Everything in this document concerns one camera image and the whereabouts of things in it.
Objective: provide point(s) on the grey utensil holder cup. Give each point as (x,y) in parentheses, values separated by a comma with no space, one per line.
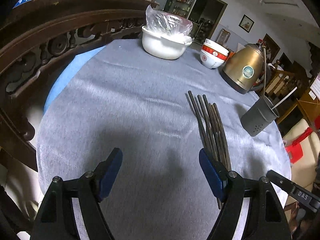
(259,116)

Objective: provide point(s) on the clear plastic bag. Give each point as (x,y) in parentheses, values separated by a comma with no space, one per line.
(166,23)

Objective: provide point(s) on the red white stacked bowls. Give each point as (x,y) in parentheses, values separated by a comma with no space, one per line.
(213,55)

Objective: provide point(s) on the shelf with bottles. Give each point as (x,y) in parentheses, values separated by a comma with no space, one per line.
(182,8)

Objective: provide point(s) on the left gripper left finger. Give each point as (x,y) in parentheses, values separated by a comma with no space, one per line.
(55,218)

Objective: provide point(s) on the grey tablecloth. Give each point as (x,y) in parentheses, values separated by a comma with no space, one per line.
(123,97)

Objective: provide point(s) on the dark chopstick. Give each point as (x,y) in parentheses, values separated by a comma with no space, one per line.
(208,128)
(206,143)
(206,103)

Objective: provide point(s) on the gold electric kettle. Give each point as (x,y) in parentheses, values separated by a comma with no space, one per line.
(247,69)

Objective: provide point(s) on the framed wall picture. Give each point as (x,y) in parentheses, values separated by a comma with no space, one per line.
(246,23)

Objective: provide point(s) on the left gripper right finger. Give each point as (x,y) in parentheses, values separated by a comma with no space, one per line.
(265,218)

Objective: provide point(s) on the cream sofa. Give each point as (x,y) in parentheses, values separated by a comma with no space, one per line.
(302,145)

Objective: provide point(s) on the white ceramic pot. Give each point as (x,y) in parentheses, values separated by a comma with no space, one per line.
(164,46)

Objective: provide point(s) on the light metal chopstick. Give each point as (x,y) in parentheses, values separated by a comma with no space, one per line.
(283,99)

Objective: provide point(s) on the blue table cover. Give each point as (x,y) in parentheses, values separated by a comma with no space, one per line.
(68,73)

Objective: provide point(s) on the carved dark wooden chair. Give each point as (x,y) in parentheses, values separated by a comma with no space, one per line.
(42,37)

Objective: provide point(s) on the brown chopstick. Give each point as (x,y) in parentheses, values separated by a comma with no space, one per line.
(218,138)
(224,140)
(221,141)

